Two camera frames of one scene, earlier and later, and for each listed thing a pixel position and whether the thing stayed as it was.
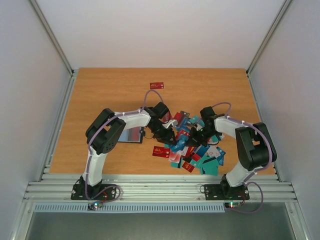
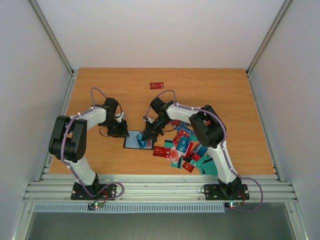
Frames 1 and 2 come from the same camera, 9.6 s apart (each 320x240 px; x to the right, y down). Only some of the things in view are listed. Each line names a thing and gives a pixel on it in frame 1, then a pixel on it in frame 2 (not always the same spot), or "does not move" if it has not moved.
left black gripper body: x=160 y=134 -> x=115 y=129
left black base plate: x=78 y=192 does not move
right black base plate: x=220 y=192 does not move
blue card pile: x=181 y=140 -> x=141 y=143
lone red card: x=156 y=85 does not move
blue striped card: x=201 y=150 does not move
